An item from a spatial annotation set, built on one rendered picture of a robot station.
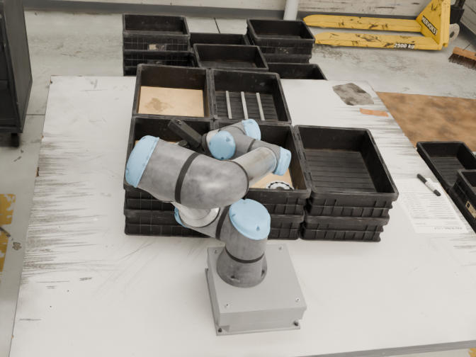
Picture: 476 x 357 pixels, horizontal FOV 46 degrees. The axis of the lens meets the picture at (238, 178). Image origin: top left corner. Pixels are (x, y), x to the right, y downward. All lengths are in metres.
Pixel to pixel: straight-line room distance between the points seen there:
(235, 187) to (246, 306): 0.52
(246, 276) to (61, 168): 0.91
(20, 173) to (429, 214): 2.18
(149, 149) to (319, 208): 0.85
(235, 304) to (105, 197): 0.70
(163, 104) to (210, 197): 1.23
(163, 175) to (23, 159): 2.34
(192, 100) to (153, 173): 1.24
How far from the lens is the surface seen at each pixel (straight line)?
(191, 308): 1.72
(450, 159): 3.48
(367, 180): 2.11
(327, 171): 2.10
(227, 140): 1.52
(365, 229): 2.00
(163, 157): 1.17
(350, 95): 2.88
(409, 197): 2.32
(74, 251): 1.88
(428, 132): 4.22
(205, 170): 1.14
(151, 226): 1.88
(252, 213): 1.54
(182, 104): 2.35
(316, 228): 1.95
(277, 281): 1.69
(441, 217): 2.29
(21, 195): 3.20
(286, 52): 3.68
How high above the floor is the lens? 2.05
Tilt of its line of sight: 38 degrees down
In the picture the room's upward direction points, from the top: 9 degrees clockwise
